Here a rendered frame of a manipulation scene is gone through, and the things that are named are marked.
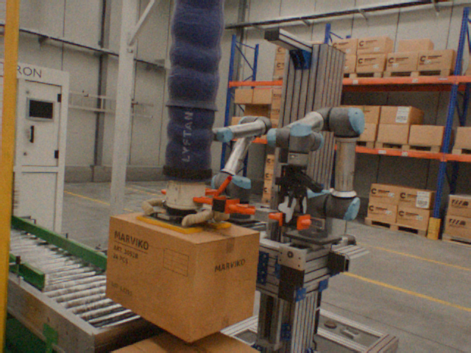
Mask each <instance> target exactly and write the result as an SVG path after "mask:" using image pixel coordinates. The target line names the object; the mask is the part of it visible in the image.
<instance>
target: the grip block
mask: <svg viewBox="0 0 471 353"><path fill-rule="evenodd" d="M229 204H233V205H235V204H239V199H232V198H229V197H227V199H226V196H217V197H213V198H212V207H211V210H212V211H217V212H220V213H224V214H229V213H235V210H229V209H228V205H229Z"/></svg>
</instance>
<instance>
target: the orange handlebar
mask: <svg viewBox="0 0 471 353"><path fill-rule="evenodd" d="M216 191H217V190H213V189H209V188H206V189H205V196H211V195H214V194H215V193H216ZM161 193H162V194H164V195H166V189H164V190H162V191H161ZM203 198H204V199H203ZM209 199H211V198H208V197H204V196H201V198H199V197H193V201H194V202H199V203H203V204H209V205H212V200H209ZM228 209H229V210H235V212H236V213H241V214H252V215H254V214H255V209H258V208H257V207H255V206H252V205H249V204H235V205H233V204H229V205H228ZM269 218H270V219H274V220H278V221H279V220H280V213H275V214H274V213H270V214H269ZM310 223H311V221H310V220H309V219H306V220H302V221H301V225H302V226H307V225H309V224H310Z"/></svg>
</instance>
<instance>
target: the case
mask: <svg viewBox="0 0 471 353"><path fill-rule="evenodd" d="M137 215H147V214H146V213H145V212H144V213H128V214H119V215H111V216H110V232H109V233H108V245H107V271H106V285H105V297H106V298H108V299H110V300H112V301H113V302H115V303H117V304H120V305H121V306H122V307H125V308H127V309H128V310H131V311H133V312H134V313H136V314H138V315H140V316H142V317H144V318H145V319H147V320H149V321H151V322H152V323H154V324H157V325H158V326H159V327H162V328H164V329H166V330H167V331H169V332H170V333H171V334H173V335H175V336H177V337H178V338H181V339H183V340H185V341H187V342H189V343H192V342H194V341H196V340H199V339H201V338H204V337H206V336H208V335H209V334H211V333H214V332H217V331H219V330H220V329H224V328H225V327H228V326H230V325H233V324H237V323H238V322H240V321H243V320H245V319H248V318H251V317H253V311H254V303H255V287H256V279H257V271H258V255H259V248H260V239H261V232H259V231H256V230H253V229H248V228H245V227H239V226H236V225H232V224H231V227H228V228H223V229H214V228H210V227H206V226H203V225H200V224H193V225H196V226H198V227H201V228H202V231H201V232H195V233H189V234H183V233H181V232H177V231H174V230H171V229H167V228H164V227H159V226H157V225H154V224H150V223H147V222H145V221H140V220H138V219H136V216H137Z"/></svg>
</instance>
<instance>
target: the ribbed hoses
mask: <svg viewBox="0 0 471 353"><path fill-rule="evenodd" d="M162 201H163V199H147V200H146V201H144V202H142V204H141V208H142V210H144V211H145V213H146V214H147V215H153V214H155V211H154V209H153V207H156V206H158V207H162V206H163V205H162ZM229 216H230V214H224V213H220V212H217V211H212V210H209V209H208V210H204V211H203V212H200V213H197V214H191V215H187V216H186V217H184V219H183V222H182V225H183V226H187V227H188V226H191V225H192V224H195V223H196V224H197V223H199V222H203V221H206V220H209V219H211V218H213V220H214V221H215V222H221V221H222V220H226V219H228V218H229Z"/></svg>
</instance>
